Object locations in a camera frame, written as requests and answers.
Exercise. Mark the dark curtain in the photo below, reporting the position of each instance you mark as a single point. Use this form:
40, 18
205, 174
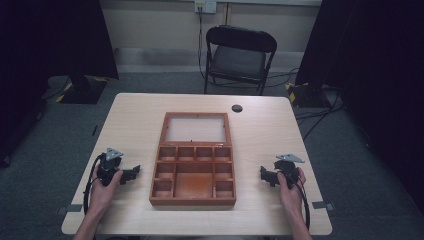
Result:
376, 66
50, 40

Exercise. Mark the small black floor strip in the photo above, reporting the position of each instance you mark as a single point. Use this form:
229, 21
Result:
95, 130

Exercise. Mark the black stand base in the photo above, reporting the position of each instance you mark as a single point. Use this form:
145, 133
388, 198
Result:
83, 90
306, 95

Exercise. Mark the wooden compartment box with lid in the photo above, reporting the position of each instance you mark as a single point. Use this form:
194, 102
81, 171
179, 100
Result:
193, 186

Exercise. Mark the person's left hand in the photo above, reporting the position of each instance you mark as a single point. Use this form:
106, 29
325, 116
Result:
101, 196

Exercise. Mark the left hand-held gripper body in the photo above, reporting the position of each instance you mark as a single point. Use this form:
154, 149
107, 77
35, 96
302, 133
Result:
108, 166

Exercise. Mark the person's right hand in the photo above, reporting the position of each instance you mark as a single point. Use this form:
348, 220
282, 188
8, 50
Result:
290, 196

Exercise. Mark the black folding chair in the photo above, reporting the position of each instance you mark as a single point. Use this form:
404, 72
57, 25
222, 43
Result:
238, 60

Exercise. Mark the grey tape strip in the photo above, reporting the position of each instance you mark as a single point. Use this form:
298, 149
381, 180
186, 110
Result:
322, 205
71, 208

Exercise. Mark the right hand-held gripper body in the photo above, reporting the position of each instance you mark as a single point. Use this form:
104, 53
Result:
286, 166

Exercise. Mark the white wall socket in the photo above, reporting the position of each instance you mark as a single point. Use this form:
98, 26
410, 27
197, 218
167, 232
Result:
205, 6

